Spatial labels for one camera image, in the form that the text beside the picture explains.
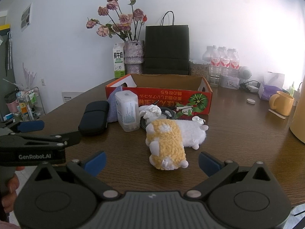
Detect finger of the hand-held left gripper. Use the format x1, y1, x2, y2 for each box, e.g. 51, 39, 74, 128
0, 130, 82, 149
0, 120, 45, 137

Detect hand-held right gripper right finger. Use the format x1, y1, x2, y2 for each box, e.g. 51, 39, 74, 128
183, 151, 272, 200

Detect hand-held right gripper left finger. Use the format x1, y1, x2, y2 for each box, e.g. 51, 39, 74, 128
33, 151, 122, 200

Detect black zip case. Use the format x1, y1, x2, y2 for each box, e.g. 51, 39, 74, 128
78, 101, 110, 135

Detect yellow white plush toy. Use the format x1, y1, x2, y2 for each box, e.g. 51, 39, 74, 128
145, 119, 209, 171

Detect purple cloth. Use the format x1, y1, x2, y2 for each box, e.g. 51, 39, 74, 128
106, 86, 123, 123

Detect white translucent plastic container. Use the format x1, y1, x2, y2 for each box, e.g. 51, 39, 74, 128
115, 91, 140, 132

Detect white tissue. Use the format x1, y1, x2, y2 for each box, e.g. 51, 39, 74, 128
139, 105, 162, 122

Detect red cardboard box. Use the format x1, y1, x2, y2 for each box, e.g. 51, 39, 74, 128
105, 73, 213, 115

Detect wooden desktop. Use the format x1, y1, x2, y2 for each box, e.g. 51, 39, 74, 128
40, 77, 305, 208

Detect person's left hand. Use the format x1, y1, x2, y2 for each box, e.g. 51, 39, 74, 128
0, 165, 26, 214

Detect white vented box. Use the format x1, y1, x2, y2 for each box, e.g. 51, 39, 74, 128
62, 92, 84, 104

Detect purple dried plant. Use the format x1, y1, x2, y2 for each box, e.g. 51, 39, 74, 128
21, 62, 37, 90

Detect dark green cabinet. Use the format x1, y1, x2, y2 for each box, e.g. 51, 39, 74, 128
0, 24, 15, 121

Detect white tin box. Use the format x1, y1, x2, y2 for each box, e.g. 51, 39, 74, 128
220, 75, 240, 90

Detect clear glass cup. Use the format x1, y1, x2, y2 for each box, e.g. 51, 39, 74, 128
208, 63, 222, 87

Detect white paper strip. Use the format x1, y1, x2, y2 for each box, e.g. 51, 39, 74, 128
268, 109, 286, 120

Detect white green milk carton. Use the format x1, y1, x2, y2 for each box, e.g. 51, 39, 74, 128
112, 42, 126, 79

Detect purple tissue box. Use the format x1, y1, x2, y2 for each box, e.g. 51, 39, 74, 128
258, 72, 285, 101

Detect clear jar of grains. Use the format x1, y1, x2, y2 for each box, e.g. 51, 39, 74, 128
189, 60, 210, 77

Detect yellow mug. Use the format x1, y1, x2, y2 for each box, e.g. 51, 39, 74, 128
269, 91, 295, 116

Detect white round fan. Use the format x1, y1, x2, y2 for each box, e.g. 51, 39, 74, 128
239, 66, 252, 80

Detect purple textured vase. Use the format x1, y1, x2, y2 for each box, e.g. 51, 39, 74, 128
124, 40, 145, 74

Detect black paper bag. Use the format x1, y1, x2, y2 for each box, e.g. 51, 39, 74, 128
142, 11, 190, 75

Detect dried pink roses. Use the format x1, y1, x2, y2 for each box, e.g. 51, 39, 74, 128
86, 0, 148, 42

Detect wire rack cart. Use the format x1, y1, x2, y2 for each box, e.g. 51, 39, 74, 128
2, 87, 46, 122

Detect black braided cable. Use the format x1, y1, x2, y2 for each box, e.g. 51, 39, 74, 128
140, 107, 178, 130

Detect white charger with cable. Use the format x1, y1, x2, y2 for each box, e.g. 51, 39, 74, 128
239, 80, 261, 90

